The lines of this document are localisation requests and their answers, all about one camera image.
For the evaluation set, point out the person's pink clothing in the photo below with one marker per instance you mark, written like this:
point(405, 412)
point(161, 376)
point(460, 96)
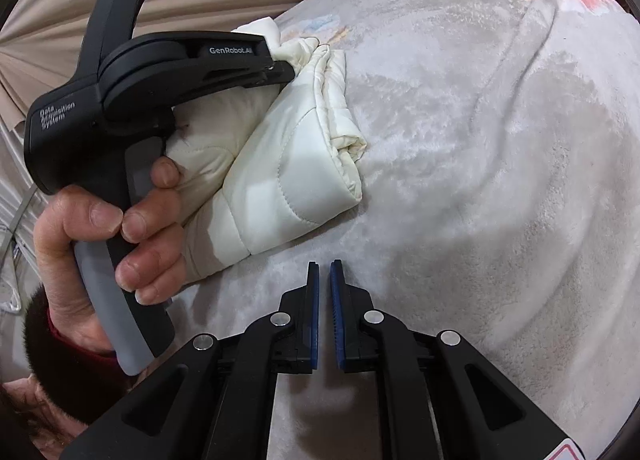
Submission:
point(25, 405)

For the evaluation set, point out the grey printed fleece blanket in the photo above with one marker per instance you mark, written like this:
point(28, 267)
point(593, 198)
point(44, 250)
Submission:
point(475, 190)

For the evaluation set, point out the person's left hand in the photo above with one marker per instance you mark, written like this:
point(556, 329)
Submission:
point(150, 260)

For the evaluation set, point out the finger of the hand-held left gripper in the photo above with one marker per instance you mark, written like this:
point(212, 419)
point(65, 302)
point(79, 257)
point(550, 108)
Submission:
point(235, 60)

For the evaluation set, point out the person's left forearm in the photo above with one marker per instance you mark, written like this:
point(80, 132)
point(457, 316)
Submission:
point(65, 380)

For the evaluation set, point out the white satin curtain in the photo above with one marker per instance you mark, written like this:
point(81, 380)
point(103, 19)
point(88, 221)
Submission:
point(15, 190)

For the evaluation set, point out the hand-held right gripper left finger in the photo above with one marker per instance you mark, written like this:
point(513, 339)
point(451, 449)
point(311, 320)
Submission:
point(314, 320)

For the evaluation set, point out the cream quilted jacket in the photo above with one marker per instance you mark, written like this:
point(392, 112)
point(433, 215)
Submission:
point(280, 180)

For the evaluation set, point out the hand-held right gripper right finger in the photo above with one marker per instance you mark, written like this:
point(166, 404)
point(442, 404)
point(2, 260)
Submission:
point(337, 320)

